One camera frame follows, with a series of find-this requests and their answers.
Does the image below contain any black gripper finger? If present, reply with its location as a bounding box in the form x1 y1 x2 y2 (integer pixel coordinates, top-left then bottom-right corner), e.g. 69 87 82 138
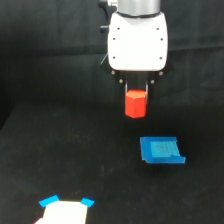
145 81 154 103
124 80 128 98

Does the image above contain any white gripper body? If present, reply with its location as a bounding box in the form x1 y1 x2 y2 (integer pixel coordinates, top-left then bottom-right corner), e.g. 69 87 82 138
100 12 173 75

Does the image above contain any red hexagonal block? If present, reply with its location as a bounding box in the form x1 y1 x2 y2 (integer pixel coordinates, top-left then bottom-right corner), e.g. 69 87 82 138
125 90 146 118

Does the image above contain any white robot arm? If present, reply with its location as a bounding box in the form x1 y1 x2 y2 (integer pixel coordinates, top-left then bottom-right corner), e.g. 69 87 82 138
98 0 168 98

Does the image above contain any blue taped square marker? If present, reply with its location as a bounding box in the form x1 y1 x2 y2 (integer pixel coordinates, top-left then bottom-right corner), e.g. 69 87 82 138
140 137 186 164

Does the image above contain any blue tape piece right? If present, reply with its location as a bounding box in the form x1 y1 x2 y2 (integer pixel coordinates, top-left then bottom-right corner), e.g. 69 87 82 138
81 198 95 207

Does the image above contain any blue tape piece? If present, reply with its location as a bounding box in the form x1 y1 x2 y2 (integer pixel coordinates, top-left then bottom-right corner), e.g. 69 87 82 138
39 195 59 208
81 198 95 207

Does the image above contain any white paper sheet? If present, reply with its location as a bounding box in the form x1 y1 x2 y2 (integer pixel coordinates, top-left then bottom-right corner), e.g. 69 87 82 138
43 201 87 224

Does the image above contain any blue tape piece left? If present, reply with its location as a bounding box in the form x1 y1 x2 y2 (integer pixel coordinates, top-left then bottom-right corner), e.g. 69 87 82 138
39 195 59 208

